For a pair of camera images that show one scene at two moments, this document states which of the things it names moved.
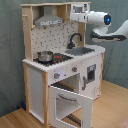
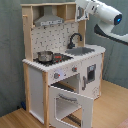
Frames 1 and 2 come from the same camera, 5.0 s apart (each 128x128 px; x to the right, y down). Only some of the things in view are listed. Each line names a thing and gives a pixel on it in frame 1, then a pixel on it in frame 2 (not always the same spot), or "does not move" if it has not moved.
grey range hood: (48, 17) does not move
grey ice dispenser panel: (91, 72) does not move
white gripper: (79, 16) to (88, 5)
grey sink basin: (79, 51) does not move
